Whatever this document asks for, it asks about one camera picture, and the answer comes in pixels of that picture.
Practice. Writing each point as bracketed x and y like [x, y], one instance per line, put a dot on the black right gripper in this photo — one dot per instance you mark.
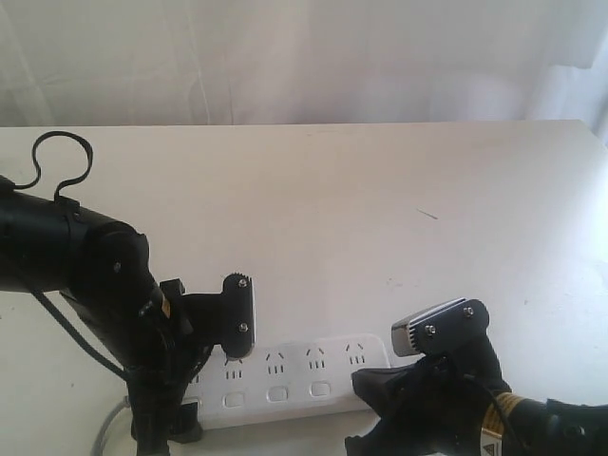
[435, 405]

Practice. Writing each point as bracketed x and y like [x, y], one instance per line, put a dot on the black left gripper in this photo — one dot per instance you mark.
[161, 338]

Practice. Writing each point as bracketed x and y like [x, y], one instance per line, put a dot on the white power strip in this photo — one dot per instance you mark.
[283, 382]

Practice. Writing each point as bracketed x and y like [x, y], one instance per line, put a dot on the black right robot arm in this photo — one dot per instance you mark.
[515, 425]

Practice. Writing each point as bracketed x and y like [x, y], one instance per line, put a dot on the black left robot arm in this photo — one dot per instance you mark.
[90, 273]

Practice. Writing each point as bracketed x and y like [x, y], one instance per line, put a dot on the white curtain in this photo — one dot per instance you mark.
[302, 62]

